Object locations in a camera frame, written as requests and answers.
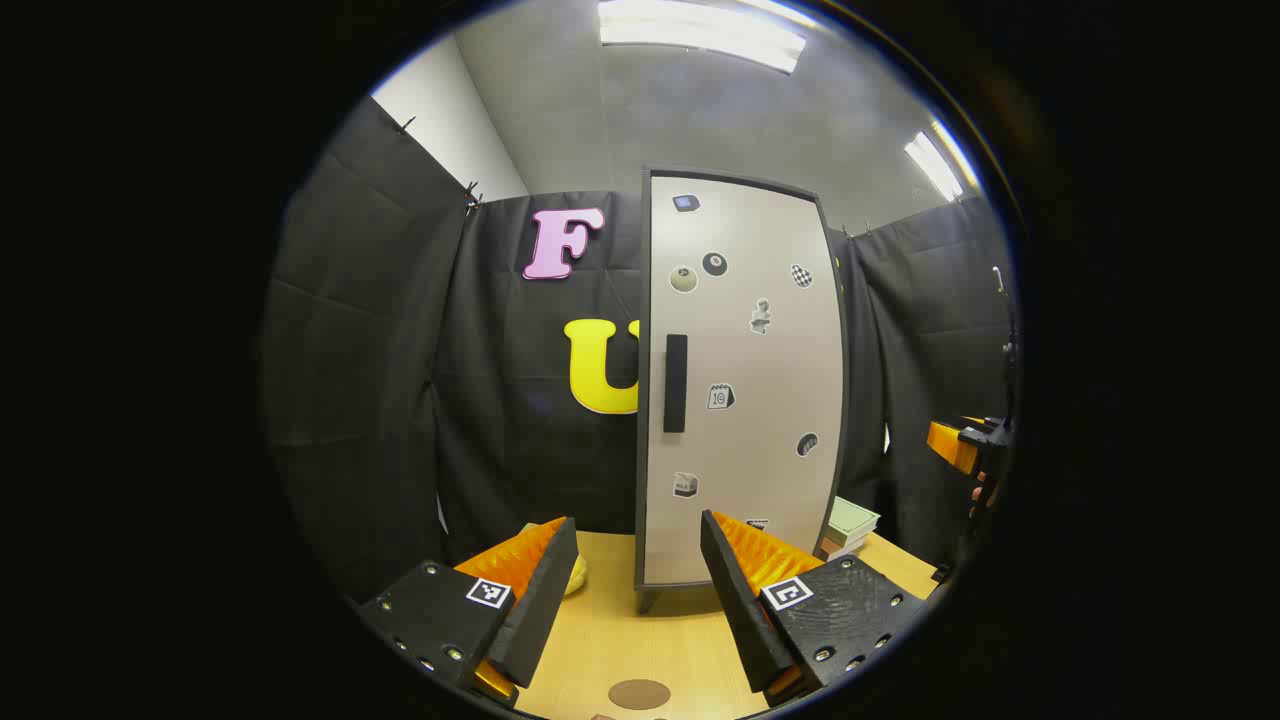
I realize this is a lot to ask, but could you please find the dark grey cabinet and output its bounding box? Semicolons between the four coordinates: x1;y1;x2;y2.
635;167;851;613

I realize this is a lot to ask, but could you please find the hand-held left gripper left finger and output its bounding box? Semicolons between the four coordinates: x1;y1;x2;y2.
355;516;580;709

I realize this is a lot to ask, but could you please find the black backdrop cloth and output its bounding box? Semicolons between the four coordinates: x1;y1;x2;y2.
262;95;1016;601

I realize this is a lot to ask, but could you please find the brown round coaster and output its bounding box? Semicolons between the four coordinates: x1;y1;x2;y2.
608;679;672;711

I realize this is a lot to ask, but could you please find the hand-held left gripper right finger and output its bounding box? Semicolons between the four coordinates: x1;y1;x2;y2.
699;509;931;709

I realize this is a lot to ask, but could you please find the long ceiling light panel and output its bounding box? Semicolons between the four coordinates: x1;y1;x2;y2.
598;0;807;74

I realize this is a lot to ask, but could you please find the black door handle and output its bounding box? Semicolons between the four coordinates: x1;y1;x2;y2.
664;334;689;434

